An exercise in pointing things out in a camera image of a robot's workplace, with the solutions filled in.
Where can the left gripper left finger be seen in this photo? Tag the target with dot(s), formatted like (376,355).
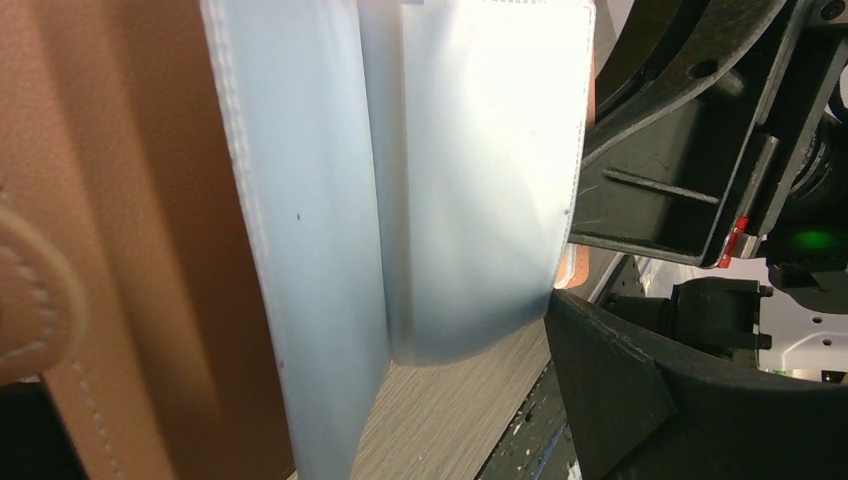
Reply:
(34,443)

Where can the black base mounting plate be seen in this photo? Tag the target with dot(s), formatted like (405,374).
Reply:
(537,444)

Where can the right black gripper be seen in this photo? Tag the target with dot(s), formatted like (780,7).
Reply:
(687,88)

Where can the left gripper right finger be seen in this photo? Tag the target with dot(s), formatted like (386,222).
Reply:
(641,406)

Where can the tan leather card holder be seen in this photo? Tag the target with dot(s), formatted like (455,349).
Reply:
(222,221)

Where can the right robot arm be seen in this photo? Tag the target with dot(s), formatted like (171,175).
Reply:
(722,317)

